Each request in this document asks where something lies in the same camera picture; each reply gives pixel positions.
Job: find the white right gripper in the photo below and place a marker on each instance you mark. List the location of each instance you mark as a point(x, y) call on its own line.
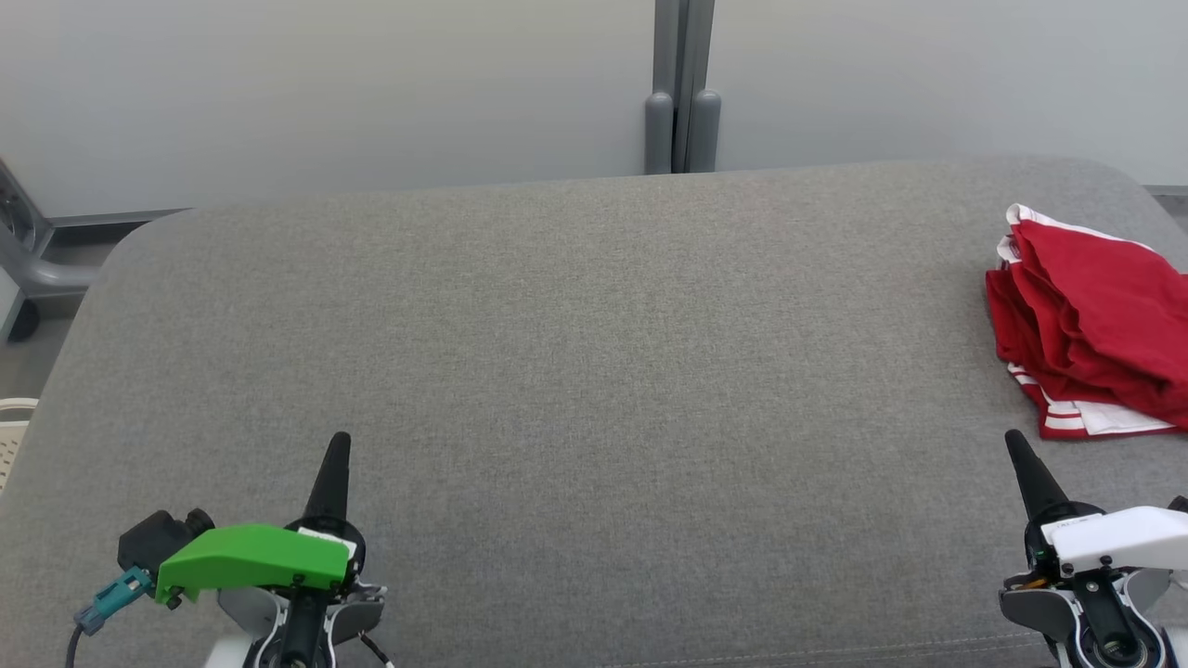
point(1123, 538)

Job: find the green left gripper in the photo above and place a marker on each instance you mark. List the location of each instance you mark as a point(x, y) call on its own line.
point(251, 557)

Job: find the red shorts with white stripe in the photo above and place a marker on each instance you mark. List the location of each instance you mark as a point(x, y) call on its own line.
point(1095, 297)

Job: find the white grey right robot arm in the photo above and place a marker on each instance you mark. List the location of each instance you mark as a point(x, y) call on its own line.
point(1030, 603)

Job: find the grey fabric sofa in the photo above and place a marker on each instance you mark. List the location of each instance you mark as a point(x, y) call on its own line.
point(557, 371)

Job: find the cream perforated laundry basket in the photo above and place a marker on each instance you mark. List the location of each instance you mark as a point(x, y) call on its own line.
point(14, 436)

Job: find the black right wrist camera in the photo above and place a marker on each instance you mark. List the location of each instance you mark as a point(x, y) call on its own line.
point(1180, 504)

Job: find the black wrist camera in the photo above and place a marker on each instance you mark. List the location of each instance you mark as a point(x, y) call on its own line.
point(1180, 504)
point(153, 538)

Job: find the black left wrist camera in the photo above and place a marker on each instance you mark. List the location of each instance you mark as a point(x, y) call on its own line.
point(153, 538)

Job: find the grey metal frame leg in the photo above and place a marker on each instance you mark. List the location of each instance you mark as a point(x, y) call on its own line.
point(46, 274)

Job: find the grey partition post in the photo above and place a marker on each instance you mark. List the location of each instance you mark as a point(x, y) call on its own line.
point(659, 130)
point(705, 130)

